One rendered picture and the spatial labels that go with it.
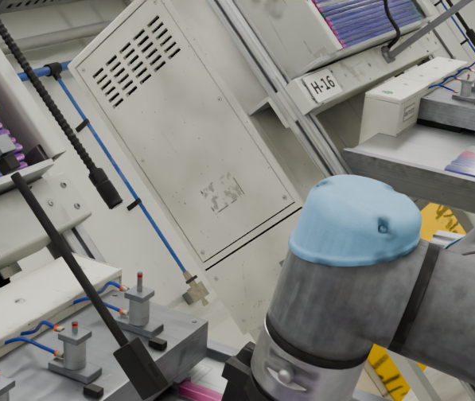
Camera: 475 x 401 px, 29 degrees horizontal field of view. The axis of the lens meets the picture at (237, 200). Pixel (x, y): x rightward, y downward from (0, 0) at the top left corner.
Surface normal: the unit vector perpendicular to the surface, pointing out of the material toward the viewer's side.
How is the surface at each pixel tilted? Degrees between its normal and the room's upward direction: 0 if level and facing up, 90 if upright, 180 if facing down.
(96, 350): 43
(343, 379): 135
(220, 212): 90
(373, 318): 103
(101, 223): 90
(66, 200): 90
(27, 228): 90
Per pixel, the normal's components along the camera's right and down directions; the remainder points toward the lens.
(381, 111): -0.49, 0.29
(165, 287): 0.68, -0.47
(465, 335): -0.22, 0.12
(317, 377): -0.04, 0.46
